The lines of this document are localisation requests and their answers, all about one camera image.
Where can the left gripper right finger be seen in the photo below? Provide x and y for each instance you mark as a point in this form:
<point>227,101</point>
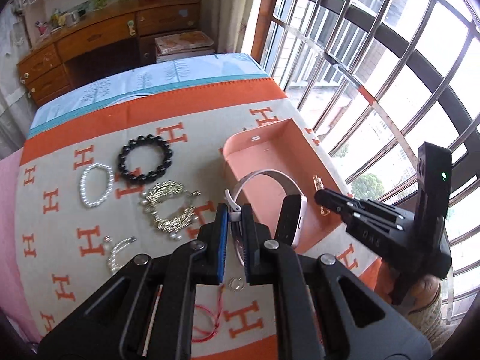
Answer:
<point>322,310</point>

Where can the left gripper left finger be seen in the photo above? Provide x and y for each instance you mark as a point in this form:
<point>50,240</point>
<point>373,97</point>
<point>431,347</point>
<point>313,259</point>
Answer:
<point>146,309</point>

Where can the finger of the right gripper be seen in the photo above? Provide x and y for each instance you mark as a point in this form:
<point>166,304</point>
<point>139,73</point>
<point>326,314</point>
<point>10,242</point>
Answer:
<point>330,200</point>
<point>371,208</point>

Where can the white smart watch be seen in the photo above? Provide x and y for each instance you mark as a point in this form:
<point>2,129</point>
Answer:
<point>293,209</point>

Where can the pink jewelry box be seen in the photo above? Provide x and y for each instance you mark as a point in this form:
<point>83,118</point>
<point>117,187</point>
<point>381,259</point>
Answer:
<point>265,164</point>

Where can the right human hand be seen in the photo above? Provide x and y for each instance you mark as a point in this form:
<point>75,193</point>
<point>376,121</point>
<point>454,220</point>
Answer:
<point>423,293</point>

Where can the orange H pattern blanket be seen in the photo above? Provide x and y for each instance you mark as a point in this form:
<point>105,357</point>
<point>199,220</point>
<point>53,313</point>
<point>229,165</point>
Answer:
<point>139,177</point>

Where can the metal window grille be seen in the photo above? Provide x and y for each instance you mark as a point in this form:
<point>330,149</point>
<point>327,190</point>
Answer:
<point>374,80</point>

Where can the blue patterned bed sheet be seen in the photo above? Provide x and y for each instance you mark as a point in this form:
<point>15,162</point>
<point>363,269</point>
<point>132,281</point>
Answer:
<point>142,82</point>

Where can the stack of books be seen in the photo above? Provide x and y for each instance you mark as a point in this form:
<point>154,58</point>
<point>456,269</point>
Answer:
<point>183,45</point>

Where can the wooden desk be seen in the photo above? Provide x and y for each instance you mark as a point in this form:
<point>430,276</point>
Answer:
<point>104,42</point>

